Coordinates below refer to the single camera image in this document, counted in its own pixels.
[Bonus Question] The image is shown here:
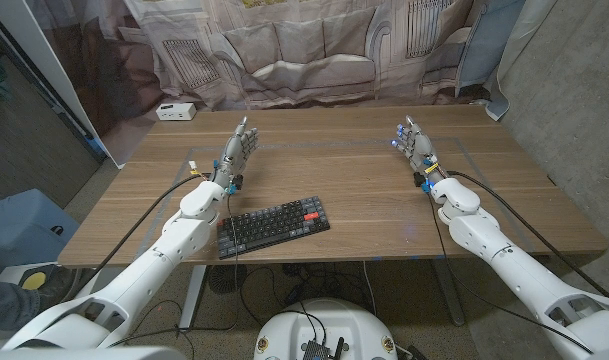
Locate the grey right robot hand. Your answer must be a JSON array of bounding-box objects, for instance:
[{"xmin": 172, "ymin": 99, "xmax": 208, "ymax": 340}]
[{"xmin": 390, "ymin": 114, "xmax": 448, "ymax": 186}]

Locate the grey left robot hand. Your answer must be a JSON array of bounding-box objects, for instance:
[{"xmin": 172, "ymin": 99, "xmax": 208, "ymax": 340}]
[{"xmin": 209, "ymin": 115, "xmax": 260, "ymax": 190}]

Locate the black keyboard with red key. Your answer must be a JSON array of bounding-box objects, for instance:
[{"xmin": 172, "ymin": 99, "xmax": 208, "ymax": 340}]
[{"xmin": 216, "ymin": 195, "xmax": 332, "ymax": 261}]

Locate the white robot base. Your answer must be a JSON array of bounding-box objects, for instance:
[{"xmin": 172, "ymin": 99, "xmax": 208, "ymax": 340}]
[{"xmin": 253, "ymin": 298, "xmax": 399, "ymax": 360}]

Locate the white power strip box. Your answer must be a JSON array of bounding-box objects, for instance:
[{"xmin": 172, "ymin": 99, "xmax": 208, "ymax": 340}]
[{"xmin": 155, "ymin": 102, "xmax": 198, "ymax": 122}]

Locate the printed living room backdrop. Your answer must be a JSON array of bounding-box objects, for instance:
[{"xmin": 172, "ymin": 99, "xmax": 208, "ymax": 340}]
[{"xmin": 26, "ymin": 0, "xmax": 558, "ymax": 169}]

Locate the black round ribbed disc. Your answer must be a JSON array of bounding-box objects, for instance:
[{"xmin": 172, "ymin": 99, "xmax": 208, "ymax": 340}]
[{"xmin": 207, "ymin": 263, "xmax": 249, "ymax": 295}]

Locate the grey table leg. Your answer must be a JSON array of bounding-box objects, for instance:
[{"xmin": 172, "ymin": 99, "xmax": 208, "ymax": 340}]
[{"xmin": 430, "ymin": 258, "xmax": 466, "ymax": 327}]

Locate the white table leg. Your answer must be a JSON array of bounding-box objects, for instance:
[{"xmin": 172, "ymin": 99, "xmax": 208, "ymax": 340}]
[{"xmin": 177, "ymin": 264, "xmax": 209, "ymax": 332}]

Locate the white partition panel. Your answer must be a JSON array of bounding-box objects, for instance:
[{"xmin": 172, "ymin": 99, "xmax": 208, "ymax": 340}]
[{"xmin": 0, "ymin": 0, "xmax": 127, "ymax": 170}]

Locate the black electronics module with antenna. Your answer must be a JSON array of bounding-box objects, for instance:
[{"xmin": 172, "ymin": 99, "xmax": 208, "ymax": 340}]
[{"xmin": 301, "ymin": 337, "xmax": 346, "ymax": 360}]

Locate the blue storage box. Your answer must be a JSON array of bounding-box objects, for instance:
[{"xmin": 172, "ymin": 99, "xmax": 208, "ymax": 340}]
[{"xmin": 0, "ymin": 188, "xmax": 81, "ymax": 276}]

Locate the white device with yellow disc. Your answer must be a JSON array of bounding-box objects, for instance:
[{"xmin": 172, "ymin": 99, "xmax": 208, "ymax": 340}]
[{"xmin": 0, "ymin": 261, "xmax": 65, "ymax": 294}]

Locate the white robot torso shell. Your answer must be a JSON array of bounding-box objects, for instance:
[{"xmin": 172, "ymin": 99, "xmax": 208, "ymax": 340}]
[{"xmin": 0, "ymin": 346, "xmax": 185, "ymax": 360}]

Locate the blue denim trouser leg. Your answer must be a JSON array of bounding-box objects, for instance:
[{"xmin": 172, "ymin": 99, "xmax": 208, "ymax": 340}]
[{"xmin": 0, "ymin": 279, "xmax": 43, "ymax": 334}]

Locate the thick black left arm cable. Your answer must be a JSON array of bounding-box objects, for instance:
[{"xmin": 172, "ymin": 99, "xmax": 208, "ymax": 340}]
[{"xmin": 73, "ymin": 172, "xmax": 208, "ymax": 301}]

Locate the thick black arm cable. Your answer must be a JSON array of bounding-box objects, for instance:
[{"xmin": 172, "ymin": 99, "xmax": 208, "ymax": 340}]
[
  {"xmin": 447, "ymin": 169, "xmax": 609, "ymax": 300},
  {"xmin": 73, "ymin": 172, "xmax": 208, "ymax": 301}
]

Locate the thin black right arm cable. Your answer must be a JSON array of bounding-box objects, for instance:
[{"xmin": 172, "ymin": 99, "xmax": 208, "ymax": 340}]
[{"xmin": 426, "ymin": 191, "xmax": 595, "ymax": 355}]

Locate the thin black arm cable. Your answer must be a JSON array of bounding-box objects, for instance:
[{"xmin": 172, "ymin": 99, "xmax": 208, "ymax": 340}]
[
  {"xmin": 426, "ymin": 191, "xmax": 595, "ymax": 355},
  {"xmin": 176, "ymin": 193, "xmax": 240, "ymax": 334}
]

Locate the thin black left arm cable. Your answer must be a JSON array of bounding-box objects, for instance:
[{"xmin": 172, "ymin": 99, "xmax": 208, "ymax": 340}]
[{"xmin": 176, "ymin": 193, "xmax": 240, "ymax": 334}]

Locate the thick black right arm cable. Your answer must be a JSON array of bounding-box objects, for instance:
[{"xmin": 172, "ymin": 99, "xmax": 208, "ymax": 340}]
[{"xmin": 447, "ymin": 169, "xmax": 609, "ymax": 300}]

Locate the black looped floor cable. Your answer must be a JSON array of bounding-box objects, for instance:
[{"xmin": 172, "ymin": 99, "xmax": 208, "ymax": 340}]
[{"xmin": 237, "ymin": 266, "xmax": 285, "ymax": 329}]

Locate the grey hanging cable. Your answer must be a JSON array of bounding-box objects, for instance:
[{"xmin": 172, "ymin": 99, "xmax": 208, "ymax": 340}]
[{"xmin": 361, "ymin": 260, "xmax": 379, "ymax": 317}]

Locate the thin black floor cable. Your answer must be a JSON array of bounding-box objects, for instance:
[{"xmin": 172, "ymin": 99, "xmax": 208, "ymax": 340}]
[{"xmin": 106, "ymin": 298, "xmax": 198, "ymax": 360}]

